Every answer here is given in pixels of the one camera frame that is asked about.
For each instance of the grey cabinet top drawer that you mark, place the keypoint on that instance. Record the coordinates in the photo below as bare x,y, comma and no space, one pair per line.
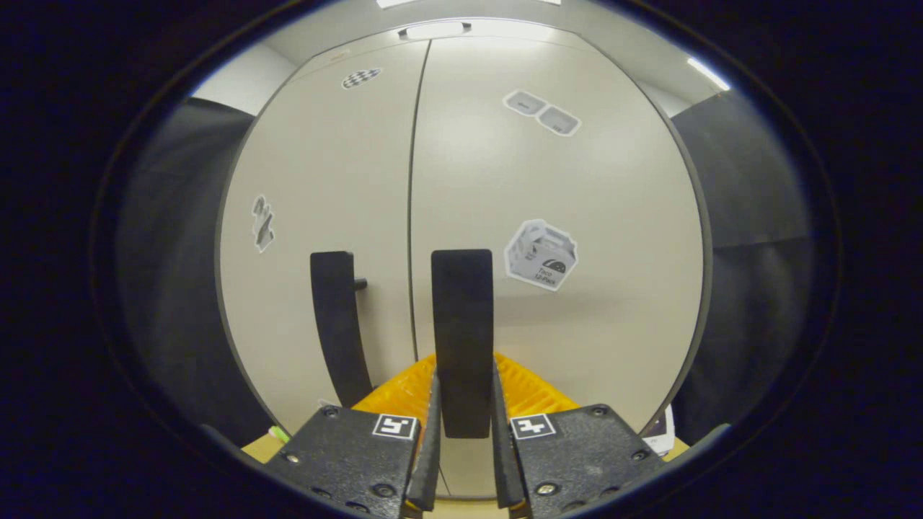
519,30

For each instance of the black backdrop cloth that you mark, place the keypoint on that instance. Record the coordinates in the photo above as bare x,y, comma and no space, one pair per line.
750,180

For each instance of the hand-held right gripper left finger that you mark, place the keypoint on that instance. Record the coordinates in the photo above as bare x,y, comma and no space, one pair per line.
431,447

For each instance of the small pink green toy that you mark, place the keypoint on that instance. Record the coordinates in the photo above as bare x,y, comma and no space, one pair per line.
278,433

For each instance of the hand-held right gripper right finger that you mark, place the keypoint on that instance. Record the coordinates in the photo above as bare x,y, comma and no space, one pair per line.
502,461

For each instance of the grey double-door shoe cabinet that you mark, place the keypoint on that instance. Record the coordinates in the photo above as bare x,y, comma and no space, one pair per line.
613,324

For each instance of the small white box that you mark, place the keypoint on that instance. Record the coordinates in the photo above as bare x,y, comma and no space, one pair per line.
660,431

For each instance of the grey cabinet door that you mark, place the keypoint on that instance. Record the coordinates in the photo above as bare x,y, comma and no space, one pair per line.
324,158
591,180

